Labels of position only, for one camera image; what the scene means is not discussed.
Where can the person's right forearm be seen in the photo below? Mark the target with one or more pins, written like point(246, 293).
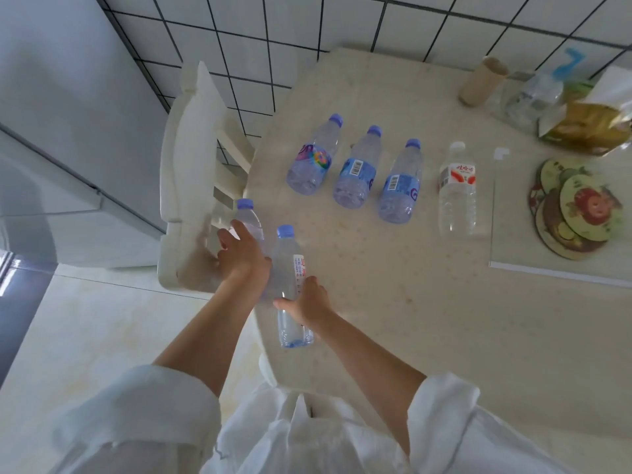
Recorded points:
point(370, 375)

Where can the round dark-edged coaster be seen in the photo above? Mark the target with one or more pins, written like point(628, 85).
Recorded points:
point(534, 194)

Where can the white wooden chair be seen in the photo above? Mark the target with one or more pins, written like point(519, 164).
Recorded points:
point(190, 157)

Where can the white shirt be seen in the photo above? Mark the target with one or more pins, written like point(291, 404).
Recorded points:
point(306, 439)

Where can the clear blue-cap water bottle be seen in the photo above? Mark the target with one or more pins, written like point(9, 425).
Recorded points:
point(253, 218)

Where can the clear bottle with blue pump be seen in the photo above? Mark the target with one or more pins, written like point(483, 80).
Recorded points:
point(531, 101)

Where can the blue-cap bottle with white label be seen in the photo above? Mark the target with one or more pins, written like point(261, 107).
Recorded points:
point(286, 271)

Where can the person's left forearm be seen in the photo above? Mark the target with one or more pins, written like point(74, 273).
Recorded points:
point(207, 330)

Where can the round brown cartoon coaster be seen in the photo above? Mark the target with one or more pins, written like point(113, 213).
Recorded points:
point(553, 231)

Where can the person's left hand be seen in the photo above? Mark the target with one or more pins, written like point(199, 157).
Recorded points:
point(244, 261)

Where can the blue-cap bottle with blue label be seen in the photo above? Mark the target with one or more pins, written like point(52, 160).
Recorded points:
point(401, 192)
point(354, 178)

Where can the round green cartoon coaster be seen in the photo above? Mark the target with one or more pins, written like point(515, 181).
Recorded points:
point(555, 172)

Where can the person's left fingers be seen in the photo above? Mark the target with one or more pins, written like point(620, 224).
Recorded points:
point(238, 231)

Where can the white-cap bottle with red label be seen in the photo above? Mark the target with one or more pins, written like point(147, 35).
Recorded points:
point(457, 202)

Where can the person's right hand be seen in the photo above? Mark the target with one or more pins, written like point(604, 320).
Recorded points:
point(312, 306)

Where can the yellow-green snack bag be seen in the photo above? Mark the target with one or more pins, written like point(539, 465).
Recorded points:
point(587, 125)

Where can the clear glass table sheet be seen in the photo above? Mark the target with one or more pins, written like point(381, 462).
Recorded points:
point(518, 254)

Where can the round coaster with red figure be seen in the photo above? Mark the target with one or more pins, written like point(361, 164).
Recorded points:
point(590, 209)

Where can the blue-cap bottle with colourful label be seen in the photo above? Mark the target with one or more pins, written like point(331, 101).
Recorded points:
point(312, 165)

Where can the small white plastic piece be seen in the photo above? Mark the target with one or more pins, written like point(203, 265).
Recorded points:
point(500, 152)

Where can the white cabinet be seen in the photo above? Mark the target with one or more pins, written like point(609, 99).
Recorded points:
point(74, 133)

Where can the brown cardboard tube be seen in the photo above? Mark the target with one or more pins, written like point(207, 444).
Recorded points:
point(481, 83)

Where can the person's right thumb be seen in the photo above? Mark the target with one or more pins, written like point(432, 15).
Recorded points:
point(286, 306)

